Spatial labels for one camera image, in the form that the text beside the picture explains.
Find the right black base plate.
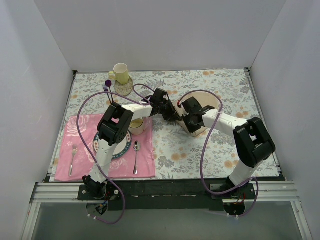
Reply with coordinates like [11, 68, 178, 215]
[209, 183, 256, 200]

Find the pink floral placemat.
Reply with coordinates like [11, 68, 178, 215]
[53, 114, 156, 182]

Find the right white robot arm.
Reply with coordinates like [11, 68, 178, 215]
[177, 97, 276, 199]

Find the beige cloth napkin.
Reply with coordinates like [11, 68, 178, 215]
[173, 90, 219, 137]

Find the silver metal fork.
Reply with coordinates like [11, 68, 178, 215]
[68, 144, 78, 177]

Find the white plate teal rim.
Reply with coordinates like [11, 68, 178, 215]
[92, 130, 132, 160]

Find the aluminium frame rail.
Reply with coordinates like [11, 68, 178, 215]
[30, 180, 300, 203]

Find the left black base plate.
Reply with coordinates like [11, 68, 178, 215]
[77, 184, 122, 201]

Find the silver metal spoon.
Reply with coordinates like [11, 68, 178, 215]
[133, 141, 141, 175]

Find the purple plastic spoon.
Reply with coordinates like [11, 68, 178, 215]
[104, 79, 115, 103]

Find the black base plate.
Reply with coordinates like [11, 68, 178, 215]
[77, 184, 122, 201]
[209, 183, 256, 200]

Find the round woven coaster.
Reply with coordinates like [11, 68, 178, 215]
[114, 76, 133, 96]

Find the purple plastic fork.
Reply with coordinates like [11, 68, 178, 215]
[102, 84, 114, 104]

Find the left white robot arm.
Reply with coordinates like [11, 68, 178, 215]
[82, 88, 182, 200]

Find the cream mug dark rim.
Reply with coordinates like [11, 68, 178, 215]
[128, 118, 145, 136]

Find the yellow mug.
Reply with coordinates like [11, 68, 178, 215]
[108, 63, 130, 85]

